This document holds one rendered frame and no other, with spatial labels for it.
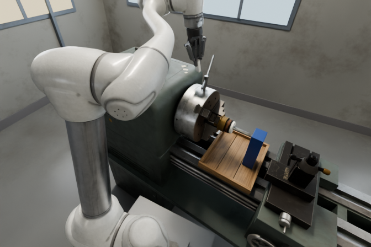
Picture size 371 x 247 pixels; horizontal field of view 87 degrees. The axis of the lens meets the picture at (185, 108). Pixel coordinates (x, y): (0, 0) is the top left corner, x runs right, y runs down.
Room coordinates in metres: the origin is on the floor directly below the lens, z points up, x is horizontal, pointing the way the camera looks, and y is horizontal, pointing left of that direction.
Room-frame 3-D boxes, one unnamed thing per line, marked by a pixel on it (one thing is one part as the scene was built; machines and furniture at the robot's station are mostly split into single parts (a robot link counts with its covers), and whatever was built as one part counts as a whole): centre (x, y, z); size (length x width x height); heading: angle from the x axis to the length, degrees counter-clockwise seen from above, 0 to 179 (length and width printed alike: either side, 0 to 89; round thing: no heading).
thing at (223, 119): (0.79, -0.21, 1.08); 0.09 x 0.09 x 0.09; 59
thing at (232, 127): (0.74, -0.31, 1.08); 0.13 x 0.07 x 0.07; 59
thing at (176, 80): (1.06, 0.27, 1.06); 0.59 x 0.48 x 0.39; 59
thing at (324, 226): (0.52, -0.59, 0.90); 0.53 x 0.30 x 0.06; 149
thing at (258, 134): (0.69, -0.38, 1.00); 0.08 x 0.06 x 0.23; 149
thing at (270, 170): (0.52, -0.51, 1.00); 0.20 x 0.10 x 0.05; 59
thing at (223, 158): (0.74, -0.31, 0.89); 0.36 x 0.30 x 0.04; 149
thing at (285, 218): (0.35, -0.43, 0.95); 0.07 x 0.04 x 0.04; 149
